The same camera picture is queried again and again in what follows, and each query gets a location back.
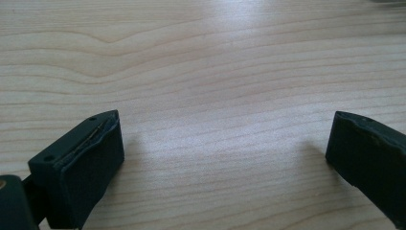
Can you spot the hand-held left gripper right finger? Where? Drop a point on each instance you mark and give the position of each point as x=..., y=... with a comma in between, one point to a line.
x=370, y=156

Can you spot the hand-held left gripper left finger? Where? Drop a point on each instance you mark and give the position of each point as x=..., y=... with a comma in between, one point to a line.
x=79, y=166

